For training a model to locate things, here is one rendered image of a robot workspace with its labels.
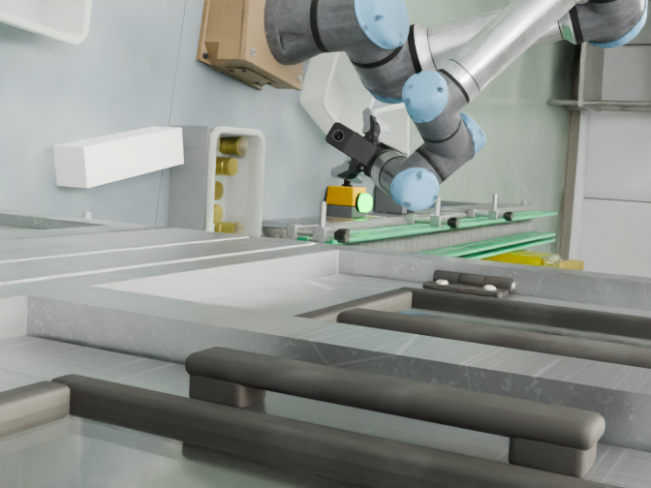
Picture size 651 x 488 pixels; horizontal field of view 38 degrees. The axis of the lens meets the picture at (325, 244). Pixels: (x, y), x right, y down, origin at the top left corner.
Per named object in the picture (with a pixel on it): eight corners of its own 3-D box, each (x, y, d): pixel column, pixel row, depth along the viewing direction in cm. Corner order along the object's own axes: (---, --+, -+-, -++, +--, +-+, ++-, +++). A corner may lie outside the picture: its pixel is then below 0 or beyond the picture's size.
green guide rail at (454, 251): (294, 279, 181) (330, 284, 178) (294, 274, 181) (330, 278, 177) (533, 233, 336) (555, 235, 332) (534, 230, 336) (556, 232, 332)
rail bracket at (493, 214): (465, 217, 270) (510, 221, 264) (466, 192, 269) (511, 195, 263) (469, 217, 274) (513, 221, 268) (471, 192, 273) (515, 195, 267)
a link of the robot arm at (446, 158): (479, 115, 157) (429, 158, 157) (494, 150, 166) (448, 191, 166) (450, 91, 162) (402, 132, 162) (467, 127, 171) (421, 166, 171)
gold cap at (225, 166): (208, 156, 172) (229, 157, 170) (219, 156, 175) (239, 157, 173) (207, 174, 172) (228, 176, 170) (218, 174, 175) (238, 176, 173)
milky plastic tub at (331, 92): (327, 151, 220) (360, 153, 216) (287, 104, 202) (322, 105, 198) (345, 87, 225) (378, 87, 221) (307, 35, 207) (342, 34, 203)
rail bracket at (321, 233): (282, 287, 177) (341, 294, 172) (287, 198, 176) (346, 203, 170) (290, 286, 180) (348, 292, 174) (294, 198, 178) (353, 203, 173)
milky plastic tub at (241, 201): (168, 250, 166) (208, 255, 162) (172, 123, 164) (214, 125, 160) (223, 244, 181) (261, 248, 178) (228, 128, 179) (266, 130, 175)
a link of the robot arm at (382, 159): (370, 185, 169) (392, 145, 168) (362, 178, 173) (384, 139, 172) (403, 201, 172) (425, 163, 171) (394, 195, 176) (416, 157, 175)
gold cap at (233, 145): (249, 150, 176) (230, 149, 178) (245, 133, 174) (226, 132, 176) (239, 159, 173) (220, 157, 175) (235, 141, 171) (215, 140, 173)
